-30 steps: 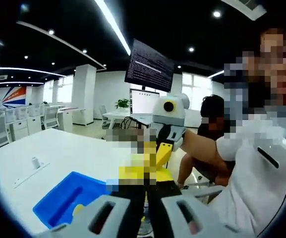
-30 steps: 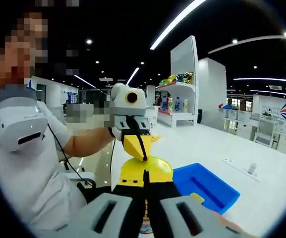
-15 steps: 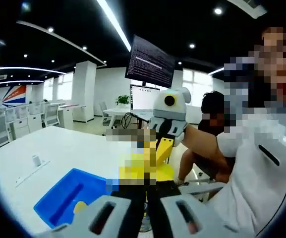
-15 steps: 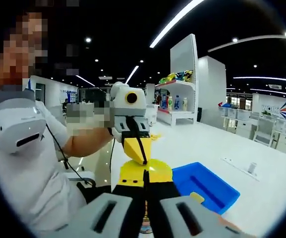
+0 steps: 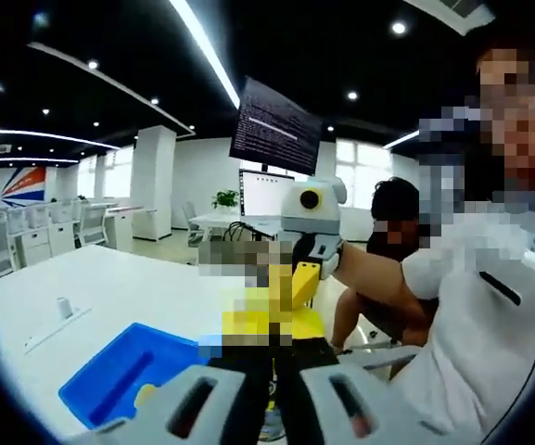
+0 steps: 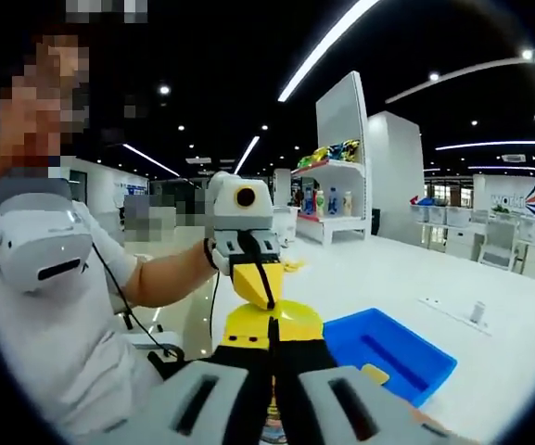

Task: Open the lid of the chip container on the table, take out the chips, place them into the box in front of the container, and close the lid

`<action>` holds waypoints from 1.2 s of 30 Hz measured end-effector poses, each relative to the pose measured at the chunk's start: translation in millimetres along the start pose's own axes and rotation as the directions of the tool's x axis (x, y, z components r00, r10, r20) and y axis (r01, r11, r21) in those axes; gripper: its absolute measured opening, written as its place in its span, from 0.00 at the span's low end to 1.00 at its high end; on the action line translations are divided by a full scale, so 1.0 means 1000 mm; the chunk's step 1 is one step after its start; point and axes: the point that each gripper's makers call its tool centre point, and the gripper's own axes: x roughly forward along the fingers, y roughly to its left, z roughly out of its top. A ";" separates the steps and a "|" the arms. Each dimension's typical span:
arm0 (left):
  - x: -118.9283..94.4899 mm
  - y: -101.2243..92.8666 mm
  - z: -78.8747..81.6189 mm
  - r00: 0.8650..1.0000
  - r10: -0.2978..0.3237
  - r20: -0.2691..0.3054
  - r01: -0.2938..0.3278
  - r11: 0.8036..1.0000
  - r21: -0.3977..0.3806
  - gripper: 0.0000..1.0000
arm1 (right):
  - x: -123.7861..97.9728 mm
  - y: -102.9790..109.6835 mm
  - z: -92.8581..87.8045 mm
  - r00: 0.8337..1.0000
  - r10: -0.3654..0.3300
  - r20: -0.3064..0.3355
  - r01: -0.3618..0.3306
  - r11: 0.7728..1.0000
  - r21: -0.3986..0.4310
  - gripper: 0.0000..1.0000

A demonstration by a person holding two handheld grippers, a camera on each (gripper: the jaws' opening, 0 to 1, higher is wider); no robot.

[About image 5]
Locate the thin black cable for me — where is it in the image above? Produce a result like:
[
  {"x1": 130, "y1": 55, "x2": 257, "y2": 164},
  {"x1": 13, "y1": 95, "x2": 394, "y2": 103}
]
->
[{"x1": 479, "y1": 318, "x2": 535, "y2": 445}]

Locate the white table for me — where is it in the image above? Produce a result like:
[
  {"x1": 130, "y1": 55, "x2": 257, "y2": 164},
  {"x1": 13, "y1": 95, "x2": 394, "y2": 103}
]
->
[{"x1": 0, "y1": 243, "x2": 249, "y2": 441}]

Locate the black computer monitor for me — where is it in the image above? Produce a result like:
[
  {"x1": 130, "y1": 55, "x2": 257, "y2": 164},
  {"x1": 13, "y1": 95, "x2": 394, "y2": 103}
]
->
[{"x1": 228, "y1": 76, "x2": 323, "y2": 176}]

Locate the person in white shirt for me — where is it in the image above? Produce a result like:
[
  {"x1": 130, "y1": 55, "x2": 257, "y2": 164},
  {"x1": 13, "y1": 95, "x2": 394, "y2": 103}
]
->
[{"x1": 387, "y1": 189, "x2": 535, "y2": 445}]

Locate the black cable bundle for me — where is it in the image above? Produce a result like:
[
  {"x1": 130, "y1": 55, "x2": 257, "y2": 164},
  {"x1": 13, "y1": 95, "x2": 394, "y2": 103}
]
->
[{"x1": 223, "y1": 221, "x2": 255, "y2": 243}]

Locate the green potted plant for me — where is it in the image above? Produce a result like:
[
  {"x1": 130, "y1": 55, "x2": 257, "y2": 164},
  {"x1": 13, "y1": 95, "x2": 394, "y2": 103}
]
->
[{"x1": 210, "y1": 188, "x2": 241, "y2": 210}]

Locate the white square pillar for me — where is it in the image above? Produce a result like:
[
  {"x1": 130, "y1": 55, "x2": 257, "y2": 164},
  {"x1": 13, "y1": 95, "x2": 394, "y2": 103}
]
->
[{"x1": 131, "y1": 124, "x2": 176, "y2": 242}]

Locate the red blue wall poster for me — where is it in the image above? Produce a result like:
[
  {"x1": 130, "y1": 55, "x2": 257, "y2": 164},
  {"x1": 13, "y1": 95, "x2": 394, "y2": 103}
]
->
[{"x1": 0, "y1": 165, "x2": 48, "y2": 210}]

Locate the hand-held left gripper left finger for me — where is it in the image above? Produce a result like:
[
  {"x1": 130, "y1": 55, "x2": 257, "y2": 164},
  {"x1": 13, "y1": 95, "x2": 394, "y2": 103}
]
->
[{"x1": 79, "y1": 357, "x2": 275, "y2": 445}]

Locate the blue plastic box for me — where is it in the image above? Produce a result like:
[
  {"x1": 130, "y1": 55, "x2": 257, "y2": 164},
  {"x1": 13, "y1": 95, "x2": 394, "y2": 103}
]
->
[{"x1": 57, "y1": 322, "x2": 212, "y2": 430}]

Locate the white screen monitor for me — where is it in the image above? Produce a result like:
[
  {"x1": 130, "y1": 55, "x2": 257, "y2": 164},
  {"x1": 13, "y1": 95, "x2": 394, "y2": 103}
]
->
[{"x1": 238, "y1": 169, "x2": 296, "y2": 222}]

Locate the row of white desks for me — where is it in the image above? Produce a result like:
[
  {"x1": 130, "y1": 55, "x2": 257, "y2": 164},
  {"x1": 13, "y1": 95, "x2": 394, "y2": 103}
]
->
[{"x1": 0, "y1": 198, "x2": 157, "y2": 279}]

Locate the yellow chips stack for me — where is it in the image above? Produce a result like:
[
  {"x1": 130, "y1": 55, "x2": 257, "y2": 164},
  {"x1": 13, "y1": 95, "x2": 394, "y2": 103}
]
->
[{"x1": 134, "y1": 383, "x2": 159, "y2": 410}]

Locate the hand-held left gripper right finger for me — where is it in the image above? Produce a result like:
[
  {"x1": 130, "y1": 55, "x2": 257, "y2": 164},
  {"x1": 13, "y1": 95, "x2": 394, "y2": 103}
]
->
[{"x1": 278, "y1": 308, "x2": 435, "y2": 445}]

